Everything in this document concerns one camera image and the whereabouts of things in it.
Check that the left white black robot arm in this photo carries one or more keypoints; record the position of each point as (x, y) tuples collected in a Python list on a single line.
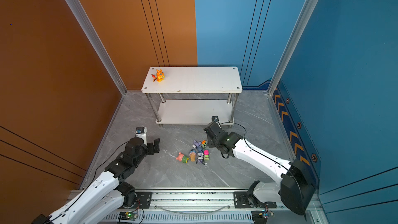
[(108, 191)]

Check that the pink pig green toy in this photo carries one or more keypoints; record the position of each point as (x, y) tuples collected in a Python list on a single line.
[(182, 158)]

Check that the green orange toy car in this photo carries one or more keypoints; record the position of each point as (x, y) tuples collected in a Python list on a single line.
[(204, 144)]

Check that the grey purple kuromi toy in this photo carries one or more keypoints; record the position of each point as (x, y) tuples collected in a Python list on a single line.
[(200, 159)]

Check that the right aluminium corner post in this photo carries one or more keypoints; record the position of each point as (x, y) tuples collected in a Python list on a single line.
[(300, 25)]

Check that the purple bat toy figure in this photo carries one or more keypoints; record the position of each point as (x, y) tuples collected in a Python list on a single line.
[(197, 145)]

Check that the orange fox toy figure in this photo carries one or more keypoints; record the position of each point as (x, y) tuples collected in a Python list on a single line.
[(159, 76)]

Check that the right circuit board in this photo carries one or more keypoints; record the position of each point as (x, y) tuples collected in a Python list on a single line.
[(261, 217)]

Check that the pink green block toy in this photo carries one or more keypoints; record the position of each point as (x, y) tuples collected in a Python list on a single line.
[(206, 155)]

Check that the ice cream cone toy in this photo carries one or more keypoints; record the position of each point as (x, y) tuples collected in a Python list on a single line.
[(193, 155)]

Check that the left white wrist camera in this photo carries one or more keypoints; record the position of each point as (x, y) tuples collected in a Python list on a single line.
[(141, 132)]

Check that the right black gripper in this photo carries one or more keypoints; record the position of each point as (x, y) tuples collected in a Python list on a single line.
[(210, 142)]

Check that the aluminium corner post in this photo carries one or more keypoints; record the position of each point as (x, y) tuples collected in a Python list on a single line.
[(86, 25), (300, 25)]

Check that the white two-tier metal shelf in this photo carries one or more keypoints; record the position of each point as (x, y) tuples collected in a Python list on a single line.
[(193, 80)]

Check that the left green circuit board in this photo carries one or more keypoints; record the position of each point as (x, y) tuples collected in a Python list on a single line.
[(127, 216)]

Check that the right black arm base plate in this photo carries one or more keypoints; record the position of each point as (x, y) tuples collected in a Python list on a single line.
[(245, 200)]

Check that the left aluminium corner post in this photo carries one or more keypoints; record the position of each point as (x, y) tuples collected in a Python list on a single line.
[(86, 25)]

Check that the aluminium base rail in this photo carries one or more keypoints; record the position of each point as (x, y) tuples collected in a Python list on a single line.
[(210, 206)]

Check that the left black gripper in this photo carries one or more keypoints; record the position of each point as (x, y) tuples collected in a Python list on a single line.
[(156, 142)]

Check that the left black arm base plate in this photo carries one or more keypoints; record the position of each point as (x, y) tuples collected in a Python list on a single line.
[(138, 200)]

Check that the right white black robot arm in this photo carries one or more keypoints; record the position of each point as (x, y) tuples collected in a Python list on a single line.
[(294, 185)]

